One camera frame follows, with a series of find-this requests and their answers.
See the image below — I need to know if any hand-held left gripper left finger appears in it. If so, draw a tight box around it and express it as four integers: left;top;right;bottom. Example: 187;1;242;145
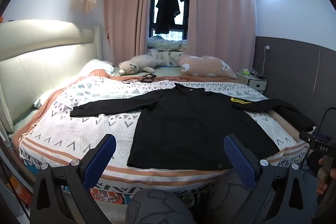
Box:
31;133;117;224

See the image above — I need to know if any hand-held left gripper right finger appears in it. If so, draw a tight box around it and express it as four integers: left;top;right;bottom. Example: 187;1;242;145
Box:
223;134;309;224

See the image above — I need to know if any black jacket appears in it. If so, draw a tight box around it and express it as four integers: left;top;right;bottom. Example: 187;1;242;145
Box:
70;83;317;170

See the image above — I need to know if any person's right hand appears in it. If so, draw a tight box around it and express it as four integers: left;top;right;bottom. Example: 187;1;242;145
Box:
308;152;336;205

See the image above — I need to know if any patterned white blanket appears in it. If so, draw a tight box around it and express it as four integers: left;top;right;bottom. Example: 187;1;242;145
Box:
18;74;313;206

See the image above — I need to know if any person's right leg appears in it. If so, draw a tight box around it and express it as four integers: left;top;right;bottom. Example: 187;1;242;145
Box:
207;168;254;224

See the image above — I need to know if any person's leg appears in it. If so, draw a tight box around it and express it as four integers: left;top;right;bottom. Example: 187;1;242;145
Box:
207;168;254;224
125;188;197;224

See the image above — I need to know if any beige bolster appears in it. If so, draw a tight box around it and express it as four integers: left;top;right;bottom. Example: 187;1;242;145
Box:
270;110;303;136

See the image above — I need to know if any person's left leg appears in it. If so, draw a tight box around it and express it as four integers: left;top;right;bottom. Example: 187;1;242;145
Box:
125;188;197;224

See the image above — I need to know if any white nightstand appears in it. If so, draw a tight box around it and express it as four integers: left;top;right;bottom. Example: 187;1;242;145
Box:
236;70;268;94

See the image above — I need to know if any orange box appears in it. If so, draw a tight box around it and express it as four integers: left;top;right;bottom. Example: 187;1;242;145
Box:
7;176;31;207

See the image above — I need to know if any pink plush pillow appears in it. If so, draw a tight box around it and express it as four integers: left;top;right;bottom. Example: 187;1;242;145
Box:
178;54;237;80

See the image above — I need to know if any beige plush bear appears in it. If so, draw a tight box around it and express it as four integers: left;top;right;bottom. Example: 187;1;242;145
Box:
118;55;164;75

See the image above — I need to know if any cream padded bed headboard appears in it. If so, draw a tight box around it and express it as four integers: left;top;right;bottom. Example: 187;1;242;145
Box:
0;20;103;134

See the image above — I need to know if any crumpled pale bedding pile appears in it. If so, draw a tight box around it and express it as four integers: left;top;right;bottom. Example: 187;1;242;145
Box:
146;35;188;67

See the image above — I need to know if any pink curtain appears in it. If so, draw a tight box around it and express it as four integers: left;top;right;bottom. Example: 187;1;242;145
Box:
104;0;154;67
188;0;256;72

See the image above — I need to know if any hanging black coat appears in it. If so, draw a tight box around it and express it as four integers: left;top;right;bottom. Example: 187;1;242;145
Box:
155;0;180;34

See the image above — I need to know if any thin wall cable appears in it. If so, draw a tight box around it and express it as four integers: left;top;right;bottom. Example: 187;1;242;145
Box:
312;46;321;94

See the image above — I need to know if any white charging cable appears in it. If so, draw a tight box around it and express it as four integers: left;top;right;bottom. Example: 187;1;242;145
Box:
259;50;267;77

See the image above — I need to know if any black cable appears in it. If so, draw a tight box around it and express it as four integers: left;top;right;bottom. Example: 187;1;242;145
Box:
123;72;190;84

